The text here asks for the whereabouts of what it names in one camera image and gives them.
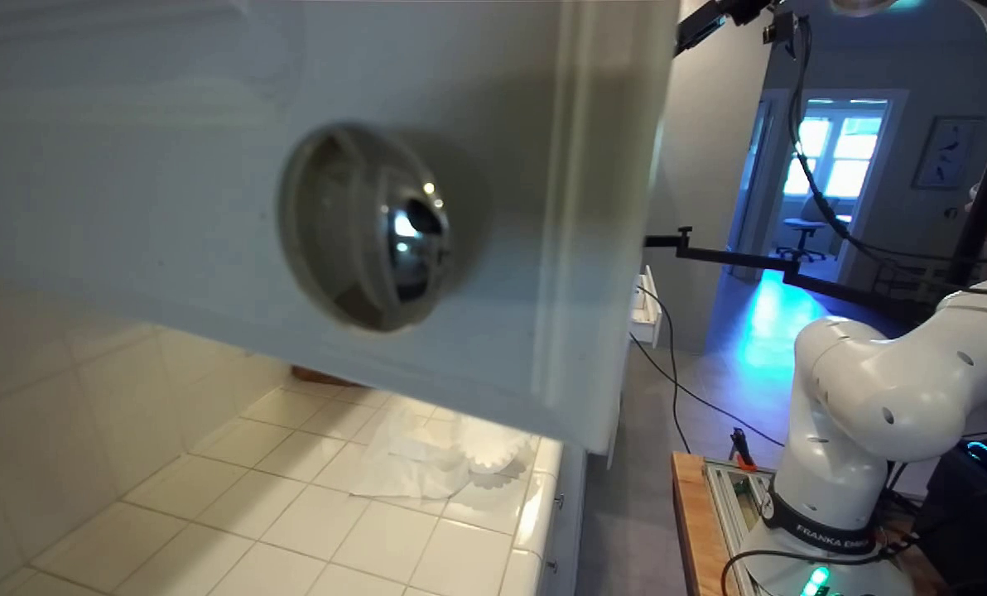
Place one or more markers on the white cupboard door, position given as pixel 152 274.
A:
pixel 132 168

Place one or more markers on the white coffee filter stack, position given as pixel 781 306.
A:
pixel 495 469

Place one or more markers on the framed wall picture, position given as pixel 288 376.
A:
pixel 949 153

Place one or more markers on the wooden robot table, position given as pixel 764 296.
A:
pixel 694 530

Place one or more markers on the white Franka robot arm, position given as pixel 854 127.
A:
pixel 869 410

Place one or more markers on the bright paned window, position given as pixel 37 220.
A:
pixel 835 151

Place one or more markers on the black computer case LED strip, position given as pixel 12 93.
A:
pixel 980 518

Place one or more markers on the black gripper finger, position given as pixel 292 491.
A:
pixel 708 31

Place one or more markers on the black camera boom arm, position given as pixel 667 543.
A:
pixel 737 255

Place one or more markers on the black office chair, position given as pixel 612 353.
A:
pixel 811 235

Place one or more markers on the red black clamp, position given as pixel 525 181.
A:
pixel 741 449

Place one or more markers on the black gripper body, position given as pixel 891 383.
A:
pixel 761 8

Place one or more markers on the black stand pole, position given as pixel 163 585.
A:
pixel 984 201

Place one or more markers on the clear plastic bag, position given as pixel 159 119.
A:
pixel 407 469

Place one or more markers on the round metal door knob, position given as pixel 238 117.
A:
pixel 348 242

